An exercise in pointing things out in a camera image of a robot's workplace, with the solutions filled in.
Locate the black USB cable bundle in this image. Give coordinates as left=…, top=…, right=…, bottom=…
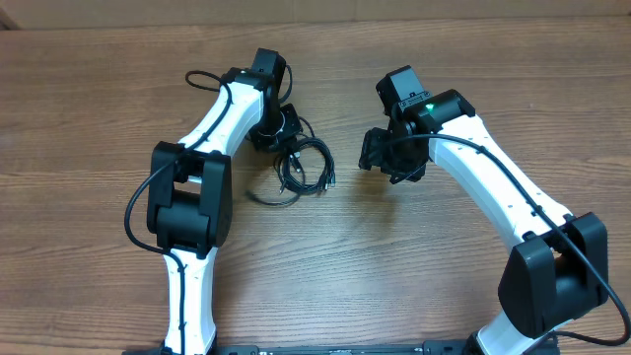
left=245, top=115, right=337, bottom=207

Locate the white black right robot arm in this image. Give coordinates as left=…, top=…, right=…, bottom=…
left=359, top=66, right=630, bottom=354

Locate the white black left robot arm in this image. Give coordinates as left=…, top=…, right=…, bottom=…
left=130, top=48, right=302, bottom=354

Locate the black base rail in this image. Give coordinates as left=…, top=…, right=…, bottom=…
left=210, top=340, right=479, bottom=355

